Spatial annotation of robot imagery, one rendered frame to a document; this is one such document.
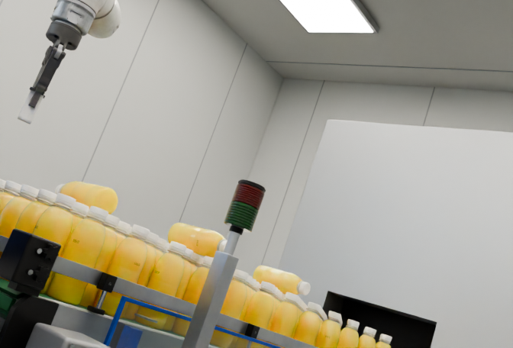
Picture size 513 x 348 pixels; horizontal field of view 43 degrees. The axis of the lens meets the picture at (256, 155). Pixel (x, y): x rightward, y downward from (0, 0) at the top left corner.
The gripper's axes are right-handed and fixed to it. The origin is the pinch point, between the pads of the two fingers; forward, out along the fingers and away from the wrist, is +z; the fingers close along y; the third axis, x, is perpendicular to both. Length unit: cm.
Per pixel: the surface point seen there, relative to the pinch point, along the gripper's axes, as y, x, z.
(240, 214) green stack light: 28, 45, 7
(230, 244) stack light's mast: 26, 46, 14
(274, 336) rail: -6, 82, 29
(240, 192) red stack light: 27, 43, 3
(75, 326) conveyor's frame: 21, 23, 39
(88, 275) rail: 19.2, 22.0, 29.5
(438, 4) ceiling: -181, 227, -214
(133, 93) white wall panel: -349, 94, -105
